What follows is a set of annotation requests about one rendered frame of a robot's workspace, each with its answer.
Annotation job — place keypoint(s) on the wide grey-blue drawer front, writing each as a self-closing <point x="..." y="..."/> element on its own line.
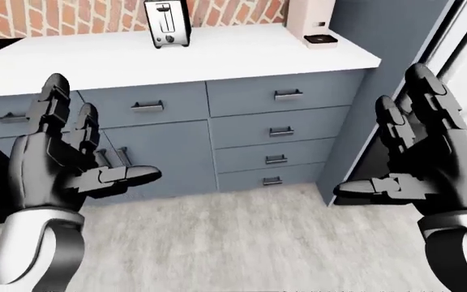
<point x="144" y="105"/>

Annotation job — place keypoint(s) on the narrow grey-blue drawer front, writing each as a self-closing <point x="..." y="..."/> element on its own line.
<point x="10" y="114"/>

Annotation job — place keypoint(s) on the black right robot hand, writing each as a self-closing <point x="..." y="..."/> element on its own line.
<point x="452" y="170"/>

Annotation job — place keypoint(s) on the grey-blue base cabinet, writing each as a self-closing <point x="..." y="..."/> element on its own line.
<point x="185" y="140"/>

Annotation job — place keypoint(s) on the white refrigerator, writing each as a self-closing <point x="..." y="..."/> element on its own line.
<point x="460" y="54"/>

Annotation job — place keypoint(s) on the chrome two-slot toaster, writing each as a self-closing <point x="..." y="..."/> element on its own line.
<point x="168" y="21"/>

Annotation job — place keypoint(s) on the white coffee machine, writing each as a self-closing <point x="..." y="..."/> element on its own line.
<point x="308" y="21"/>

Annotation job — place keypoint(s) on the grey-blue tall side panel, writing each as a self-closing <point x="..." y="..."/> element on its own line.
<point x="359" y="79"/>

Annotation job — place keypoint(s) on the grey-blue cabinet door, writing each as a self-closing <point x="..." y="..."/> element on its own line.
<point x="176" y="158"/>

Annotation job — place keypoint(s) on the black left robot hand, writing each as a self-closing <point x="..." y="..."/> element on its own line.
<point x="35" y="170"/>

